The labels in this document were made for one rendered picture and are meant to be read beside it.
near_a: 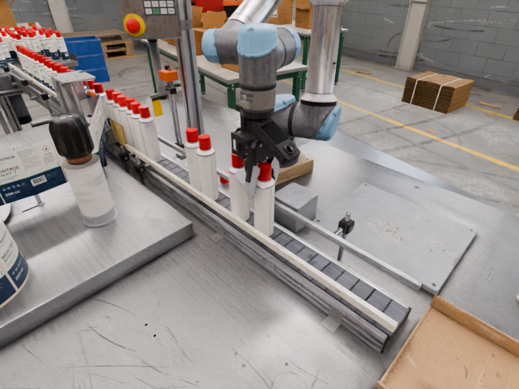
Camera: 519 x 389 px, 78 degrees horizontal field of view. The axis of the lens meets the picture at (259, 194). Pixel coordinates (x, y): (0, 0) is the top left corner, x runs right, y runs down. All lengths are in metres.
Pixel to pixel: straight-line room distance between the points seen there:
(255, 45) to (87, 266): 0.62
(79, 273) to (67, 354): 0.17
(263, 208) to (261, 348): 0.31
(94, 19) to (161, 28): 7.62
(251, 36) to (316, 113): 0.47
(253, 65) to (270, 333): 0.54
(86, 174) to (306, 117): 0.64
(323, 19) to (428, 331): 0.83
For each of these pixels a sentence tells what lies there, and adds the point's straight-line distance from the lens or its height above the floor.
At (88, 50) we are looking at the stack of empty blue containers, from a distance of 5.86.
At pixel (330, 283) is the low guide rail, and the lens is 0.71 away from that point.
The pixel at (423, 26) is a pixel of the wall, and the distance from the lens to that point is 6.68.
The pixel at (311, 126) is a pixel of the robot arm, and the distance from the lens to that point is 1.05.
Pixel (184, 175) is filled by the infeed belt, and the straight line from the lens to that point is 1.12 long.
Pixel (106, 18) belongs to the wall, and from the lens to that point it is 8.74.
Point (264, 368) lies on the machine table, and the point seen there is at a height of 0.83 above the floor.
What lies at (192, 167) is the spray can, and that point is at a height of 0.98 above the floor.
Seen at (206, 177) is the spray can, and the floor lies 0.97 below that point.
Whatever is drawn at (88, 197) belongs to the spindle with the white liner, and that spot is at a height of 0.98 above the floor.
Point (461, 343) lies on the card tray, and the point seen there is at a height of 0.83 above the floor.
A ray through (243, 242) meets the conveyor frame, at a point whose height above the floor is 0.86.
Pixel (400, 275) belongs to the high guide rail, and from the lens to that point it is 0.70.
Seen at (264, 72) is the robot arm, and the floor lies 1.30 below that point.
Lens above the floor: 1.45
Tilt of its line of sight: 35 degrees down
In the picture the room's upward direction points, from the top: straight up
